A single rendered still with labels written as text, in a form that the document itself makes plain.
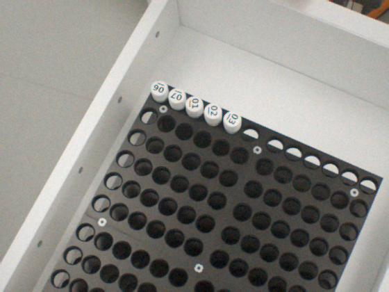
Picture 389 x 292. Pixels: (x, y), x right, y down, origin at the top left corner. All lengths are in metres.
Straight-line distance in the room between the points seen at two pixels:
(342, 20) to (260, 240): 0.17
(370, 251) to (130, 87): 0.22
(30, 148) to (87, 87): 0.17
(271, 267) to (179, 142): 0.11
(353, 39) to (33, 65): 1.14
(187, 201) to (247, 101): 0.13
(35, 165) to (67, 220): 0.95
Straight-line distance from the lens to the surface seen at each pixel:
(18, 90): 1.62
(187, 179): 0.54
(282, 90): 0.63
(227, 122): 0.54
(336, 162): 0.55
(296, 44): 0.60
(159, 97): 0.55
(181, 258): 0.52
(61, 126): 1.56
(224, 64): 0.64
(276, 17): 0.58
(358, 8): 1.46
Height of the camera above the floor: 1.41
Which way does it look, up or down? 69 degrees down
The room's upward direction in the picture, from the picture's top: 8 degrees counter-clockwise
